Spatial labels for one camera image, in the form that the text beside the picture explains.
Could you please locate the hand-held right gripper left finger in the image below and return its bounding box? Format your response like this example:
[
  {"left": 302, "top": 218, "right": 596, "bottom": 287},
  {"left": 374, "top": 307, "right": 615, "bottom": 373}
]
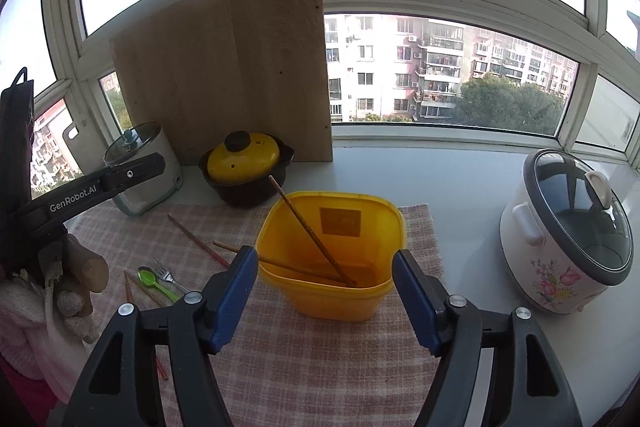
[{"left": 60, "top": 246, "right": 259, "bottom": 427}]

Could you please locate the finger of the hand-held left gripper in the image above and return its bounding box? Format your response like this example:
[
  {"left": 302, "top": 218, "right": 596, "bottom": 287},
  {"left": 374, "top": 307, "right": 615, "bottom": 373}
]
[{"left": 102, "top": 152, "right": 167, "bottom": 196}]

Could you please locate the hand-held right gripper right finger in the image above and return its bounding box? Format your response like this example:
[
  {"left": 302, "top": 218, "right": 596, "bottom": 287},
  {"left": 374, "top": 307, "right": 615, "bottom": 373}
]
[{"left": 391, "top": 248, "right": 583, "bottom": 427}]

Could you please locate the metal fork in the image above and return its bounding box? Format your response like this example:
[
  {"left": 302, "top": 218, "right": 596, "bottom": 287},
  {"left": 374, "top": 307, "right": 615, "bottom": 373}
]
[{"left": 148, "top": 258, "right": 190, "bottom": 295}]

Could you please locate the yellow plastic container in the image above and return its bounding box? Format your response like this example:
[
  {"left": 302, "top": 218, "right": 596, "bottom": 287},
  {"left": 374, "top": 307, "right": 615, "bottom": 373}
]
[{"left": 255, "top": 191, "right": 406, "bottom": 322}]

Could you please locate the green plastic spoon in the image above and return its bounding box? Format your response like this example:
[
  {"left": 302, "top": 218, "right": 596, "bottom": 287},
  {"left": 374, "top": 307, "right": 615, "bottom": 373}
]
[{"left": 139, "top": 270, "right": 181, "bottom": 303}]

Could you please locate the person's left forearm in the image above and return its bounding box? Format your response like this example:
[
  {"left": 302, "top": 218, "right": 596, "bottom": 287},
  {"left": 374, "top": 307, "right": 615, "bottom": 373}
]
[{"left": 0, "top": 272, "right": 96, "bottom": 427}]

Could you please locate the person's left hand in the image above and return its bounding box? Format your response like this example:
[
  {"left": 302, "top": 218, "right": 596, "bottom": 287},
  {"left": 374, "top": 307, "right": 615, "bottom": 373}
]
[{"left": 42, "top": 232, "right": 110, "bottom": 345}]

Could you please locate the white and teal electric cooker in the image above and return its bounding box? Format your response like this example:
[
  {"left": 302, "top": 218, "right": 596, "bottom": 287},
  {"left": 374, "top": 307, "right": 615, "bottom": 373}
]
[{"left": 103, "top": 122, "right": 185, "bottom": 217}]

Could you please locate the pink plaid cloth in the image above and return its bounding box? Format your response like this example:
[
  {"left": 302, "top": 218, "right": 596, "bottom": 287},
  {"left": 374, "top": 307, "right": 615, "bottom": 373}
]
[{"left": 67, "top": 203, "right": 448, "bottom": 427}]

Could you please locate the black cloth item with loop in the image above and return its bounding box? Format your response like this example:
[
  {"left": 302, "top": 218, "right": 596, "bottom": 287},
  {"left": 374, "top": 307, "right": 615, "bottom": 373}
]
[{"left": 0, "top": 67, "right": 37, "bottom": 212}]

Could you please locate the yellow pot lid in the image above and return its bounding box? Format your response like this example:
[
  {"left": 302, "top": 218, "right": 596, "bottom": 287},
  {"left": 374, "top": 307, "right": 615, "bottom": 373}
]
[{"left": 207, "top": 131, "right": 281, "bottom": 184}]

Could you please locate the dark brown clay pot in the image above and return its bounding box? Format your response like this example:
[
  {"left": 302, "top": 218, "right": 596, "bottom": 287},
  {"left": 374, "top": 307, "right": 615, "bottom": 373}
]
[{"left": 198, "top": 137, "right": 296, "bottom": 208}]

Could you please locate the wooden board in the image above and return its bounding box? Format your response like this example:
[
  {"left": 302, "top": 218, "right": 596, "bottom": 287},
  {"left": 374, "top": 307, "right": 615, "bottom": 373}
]
[{"left": 109, "top": 0, "right": 335, "bottom": 168}]

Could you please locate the white floral rice cooker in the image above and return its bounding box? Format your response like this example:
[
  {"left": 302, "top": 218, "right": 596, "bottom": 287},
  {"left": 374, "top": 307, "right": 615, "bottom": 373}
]
[{"left": 500, "top": 148, "right": 635, "bottom": 315}]

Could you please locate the green tree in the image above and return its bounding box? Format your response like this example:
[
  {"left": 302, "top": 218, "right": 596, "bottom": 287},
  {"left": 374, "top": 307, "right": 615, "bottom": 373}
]
[{"left": 452, "top": 74, "right": 566, "bottom": 138}]

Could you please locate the pink apartment building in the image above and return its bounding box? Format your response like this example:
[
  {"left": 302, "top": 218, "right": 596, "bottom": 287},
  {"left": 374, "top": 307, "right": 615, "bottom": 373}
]
[{"left": 324, "top": 13, "right": 581, "bottom": 124}]

